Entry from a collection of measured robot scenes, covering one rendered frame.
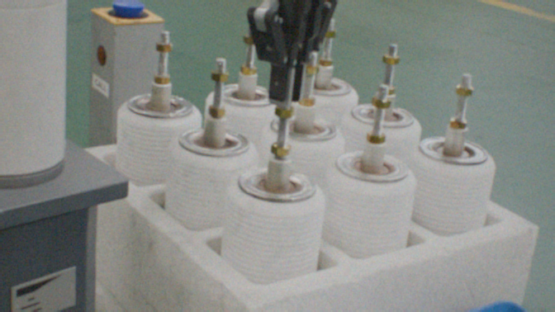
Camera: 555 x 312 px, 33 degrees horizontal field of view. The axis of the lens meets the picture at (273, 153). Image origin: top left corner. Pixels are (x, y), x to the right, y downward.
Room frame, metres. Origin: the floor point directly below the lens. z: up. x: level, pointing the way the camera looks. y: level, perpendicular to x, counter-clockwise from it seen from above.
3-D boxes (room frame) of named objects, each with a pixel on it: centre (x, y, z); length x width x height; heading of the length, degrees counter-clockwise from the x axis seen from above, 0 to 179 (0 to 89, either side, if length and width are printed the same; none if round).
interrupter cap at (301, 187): (0.82, -0.01, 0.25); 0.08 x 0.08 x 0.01
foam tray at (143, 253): (0.98, -0.03, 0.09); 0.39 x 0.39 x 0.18; 37
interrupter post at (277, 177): (0.82, -0.01, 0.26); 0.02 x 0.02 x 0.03
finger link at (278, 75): (0.80, 0.01, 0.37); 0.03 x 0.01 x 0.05; 152
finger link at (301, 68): (0.83, -0.01, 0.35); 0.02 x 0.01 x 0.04; 62
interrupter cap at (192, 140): (0.91, 0.06, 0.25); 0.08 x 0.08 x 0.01
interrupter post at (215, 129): (0.91, 0.06, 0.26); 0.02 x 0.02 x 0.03
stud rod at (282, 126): (0.82, -0.01, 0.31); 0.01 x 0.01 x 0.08; 72
